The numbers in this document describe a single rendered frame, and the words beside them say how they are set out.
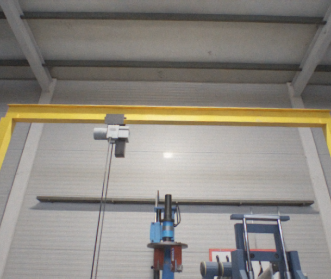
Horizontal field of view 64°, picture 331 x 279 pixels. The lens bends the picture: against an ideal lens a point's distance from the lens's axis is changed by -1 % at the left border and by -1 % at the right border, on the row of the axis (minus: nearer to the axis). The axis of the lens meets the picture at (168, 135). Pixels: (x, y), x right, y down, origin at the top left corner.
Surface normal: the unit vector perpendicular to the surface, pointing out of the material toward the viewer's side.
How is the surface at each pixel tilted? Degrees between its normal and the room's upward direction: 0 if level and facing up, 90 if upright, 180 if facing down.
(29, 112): 90
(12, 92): 90
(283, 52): 173
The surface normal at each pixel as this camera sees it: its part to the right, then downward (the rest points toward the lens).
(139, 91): 0.01, -0.49
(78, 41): -0.01, 0.81
